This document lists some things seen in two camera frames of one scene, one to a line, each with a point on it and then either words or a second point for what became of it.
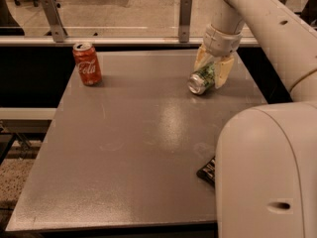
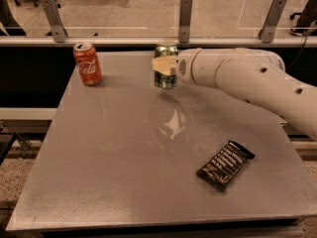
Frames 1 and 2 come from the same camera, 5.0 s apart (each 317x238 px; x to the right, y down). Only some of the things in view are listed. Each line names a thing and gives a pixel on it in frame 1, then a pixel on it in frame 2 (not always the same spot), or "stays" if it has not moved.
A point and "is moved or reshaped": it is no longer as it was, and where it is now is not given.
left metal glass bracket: (54, 20) stays
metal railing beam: (113, 40) stays
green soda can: (202, 80) is moved or reshaped
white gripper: (222, 43) → (183, 66)
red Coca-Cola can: (88, 64) stays
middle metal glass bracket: (184, 20) stays
